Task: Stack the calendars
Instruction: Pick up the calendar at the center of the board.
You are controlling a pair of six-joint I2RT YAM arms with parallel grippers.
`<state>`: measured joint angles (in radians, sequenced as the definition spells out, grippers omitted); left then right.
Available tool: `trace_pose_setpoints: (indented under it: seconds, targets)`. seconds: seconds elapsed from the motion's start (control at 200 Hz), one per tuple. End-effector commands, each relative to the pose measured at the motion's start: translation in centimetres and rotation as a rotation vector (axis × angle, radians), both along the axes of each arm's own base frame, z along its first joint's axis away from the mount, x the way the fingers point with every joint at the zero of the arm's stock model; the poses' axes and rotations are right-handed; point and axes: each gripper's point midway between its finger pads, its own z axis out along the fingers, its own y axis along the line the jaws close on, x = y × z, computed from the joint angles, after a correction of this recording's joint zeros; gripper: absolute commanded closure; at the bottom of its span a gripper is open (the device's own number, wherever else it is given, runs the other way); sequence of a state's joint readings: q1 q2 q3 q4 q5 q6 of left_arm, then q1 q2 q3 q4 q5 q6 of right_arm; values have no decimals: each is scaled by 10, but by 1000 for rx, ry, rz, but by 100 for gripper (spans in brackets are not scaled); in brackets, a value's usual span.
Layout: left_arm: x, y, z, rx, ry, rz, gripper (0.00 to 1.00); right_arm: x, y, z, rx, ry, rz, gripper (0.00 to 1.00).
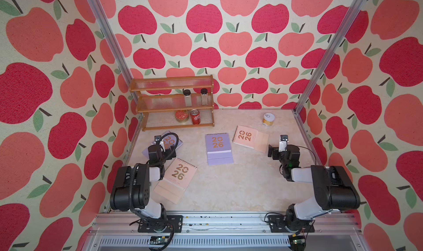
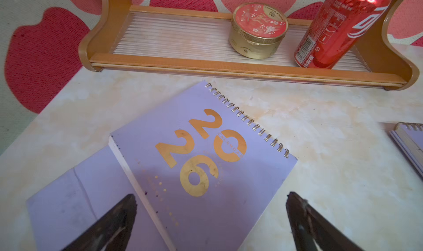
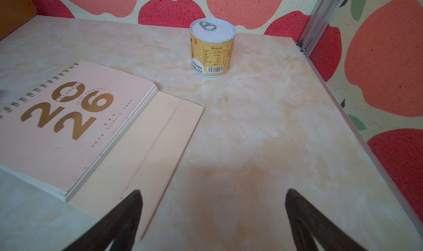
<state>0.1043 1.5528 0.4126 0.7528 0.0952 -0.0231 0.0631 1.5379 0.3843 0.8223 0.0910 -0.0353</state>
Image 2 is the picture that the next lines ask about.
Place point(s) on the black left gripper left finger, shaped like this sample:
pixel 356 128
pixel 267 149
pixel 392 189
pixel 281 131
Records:
pixel 110 233

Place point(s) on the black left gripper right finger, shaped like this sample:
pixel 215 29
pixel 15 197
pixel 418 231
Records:
pixel 311 231

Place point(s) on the purple 2026 desk calendar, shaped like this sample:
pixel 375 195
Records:
pixel 409 138

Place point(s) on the purple calendar near shelf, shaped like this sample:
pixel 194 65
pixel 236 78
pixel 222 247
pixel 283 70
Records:
pixel 200 171

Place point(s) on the wooden three-tier shelf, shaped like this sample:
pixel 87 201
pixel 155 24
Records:
pixel 189 42

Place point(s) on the round red gold tin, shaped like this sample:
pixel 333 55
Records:
pixel 257 30

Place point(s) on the red soda can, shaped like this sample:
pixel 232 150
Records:
pixel 336 28

